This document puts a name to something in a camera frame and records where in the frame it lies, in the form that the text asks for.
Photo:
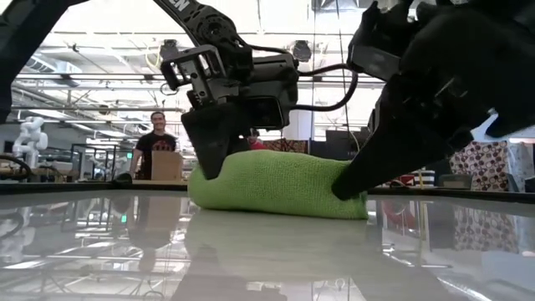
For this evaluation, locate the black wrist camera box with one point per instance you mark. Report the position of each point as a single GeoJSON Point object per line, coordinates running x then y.
{"type": "Point", "coordinates": [267, 113]}

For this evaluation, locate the person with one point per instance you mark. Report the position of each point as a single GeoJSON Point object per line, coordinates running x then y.
{"type": "Point", "coordinates": [154, 142]}
{"type": "Point", "coordinates": [257, 145]}

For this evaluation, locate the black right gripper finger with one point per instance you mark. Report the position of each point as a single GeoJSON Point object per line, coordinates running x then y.
{"type": "Point", "coordinates": [397, 142]}

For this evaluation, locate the brown floral cloth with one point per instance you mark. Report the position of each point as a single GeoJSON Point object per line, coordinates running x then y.
{"type": "Point", "coordinates": [288, 145]}

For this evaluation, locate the white robot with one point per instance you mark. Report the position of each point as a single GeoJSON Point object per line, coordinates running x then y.
{"type": "Point", "coordinates": [31, 138]}

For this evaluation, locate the black metal frame cage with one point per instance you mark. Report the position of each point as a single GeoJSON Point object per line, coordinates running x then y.
{"type": "Point", "coordinates": [106, 147]}

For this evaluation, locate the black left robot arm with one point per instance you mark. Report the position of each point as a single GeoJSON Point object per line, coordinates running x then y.
{"type": "Point", "coordinates": [209, 25]}

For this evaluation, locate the cardboard box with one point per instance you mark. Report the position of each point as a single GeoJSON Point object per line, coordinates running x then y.
{"type": "Point", "coordinates": [167, 166]}

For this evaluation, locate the small black dome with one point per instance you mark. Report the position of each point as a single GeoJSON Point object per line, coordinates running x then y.
{"type": "Point", "coordinates": [122, 180]}

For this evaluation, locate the black table frame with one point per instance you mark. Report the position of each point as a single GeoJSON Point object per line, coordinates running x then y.
{"type": "Point", "coordinates": [62, 187]}

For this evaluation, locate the black hoop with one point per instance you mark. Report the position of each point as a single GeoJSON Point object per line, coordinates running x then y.
{"type": "Point", "coordinates": [21, 161]}

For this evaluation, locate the silver ceiling duct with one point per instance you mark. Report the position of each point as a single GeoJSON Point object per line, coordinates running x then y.
{"type": "Point", "coordinates": [54, 67]}

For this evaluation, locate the white pillar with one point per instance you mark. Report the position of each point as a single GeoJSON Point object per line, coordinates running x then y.
{"type": "Point", "coordinates": [300, 125]}

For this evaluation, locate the tan wooden board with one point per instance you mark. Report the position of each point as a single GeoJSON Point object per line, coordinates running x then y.
{"type": "Point", "coordinates": [167, 182]}

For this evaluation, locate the polka dot fabric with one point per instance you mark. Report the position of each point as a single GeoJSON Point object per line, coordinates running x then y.
{"type": "Point", "coordinates": [480, 163]}

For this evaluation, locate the black round hanging device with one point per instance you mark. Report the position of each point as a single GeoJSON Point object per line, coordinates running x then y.
{"type": "Point", "coordinates": [169, 49]}
{"type": "Point", "coordinates": [302, 51]}

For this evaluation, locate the green towel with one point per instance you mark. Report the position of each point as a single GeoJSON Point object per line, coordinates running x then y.
{"type": "Point", "coordinates": [276, 184]}

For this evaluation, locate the black monitor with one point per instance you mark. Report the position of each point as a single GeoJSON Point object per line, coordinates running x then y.
{"type": "Point", "coordinates": [342, 144]}

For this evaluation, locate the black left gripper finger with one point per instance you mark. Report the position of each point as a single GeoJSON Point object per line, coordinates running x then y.
{"type": "Point", "coordinates": [213, 142]}
{"type": "Point", "coordinates": [243, 142]}

